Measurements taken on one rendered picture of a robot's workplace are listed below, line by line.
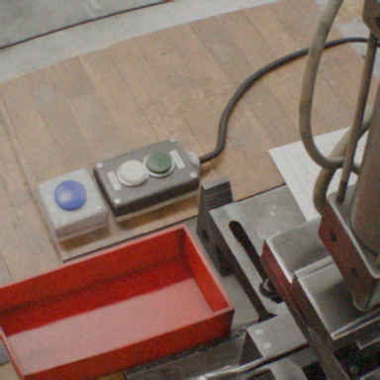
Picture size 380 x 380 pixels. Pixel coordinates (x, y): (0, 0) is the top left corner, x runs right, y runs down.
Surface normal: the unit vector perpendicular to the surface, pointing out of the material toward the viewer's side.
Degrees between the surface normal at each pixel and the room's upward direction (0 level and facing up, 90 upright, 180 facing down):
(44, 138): 0
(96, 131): 0
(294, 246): 0
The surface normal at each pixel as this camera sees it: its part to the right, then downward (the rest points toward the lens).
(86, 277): 0.43, 0.74
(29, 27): 0.07, -0.60
